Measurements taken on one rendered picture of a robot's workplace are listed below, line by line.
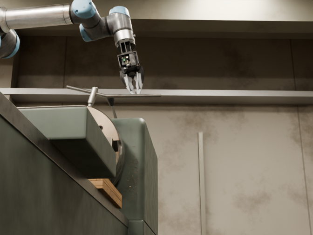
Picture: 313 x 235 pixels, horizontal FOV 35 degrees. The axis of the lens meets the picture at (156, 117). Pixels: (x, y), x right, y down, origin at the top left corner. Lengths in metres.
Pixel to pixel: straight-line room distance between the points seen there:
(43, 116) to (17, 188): 0.19
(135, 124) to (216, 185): 3.08
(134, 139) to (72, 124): 0.97
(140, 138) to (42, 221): 1.03
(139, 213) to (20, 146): 1.06
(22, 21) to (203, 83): 3.47
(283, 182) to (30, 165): 4.34
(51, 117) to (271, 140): 4.31
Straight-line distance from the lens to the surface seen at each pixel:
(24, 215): 0.74
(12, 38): 2.04
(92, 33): 1.89
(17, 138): 0.71
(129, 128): 1.81
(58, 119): 0.85
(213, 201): 4.80
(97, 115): 1.68
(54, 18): 1.84
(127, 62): 1.81
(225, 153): 4.93
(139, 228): 1.72
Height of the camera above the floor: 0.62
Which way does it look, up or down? 20 degrees up
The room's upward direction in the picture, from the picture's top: straight up
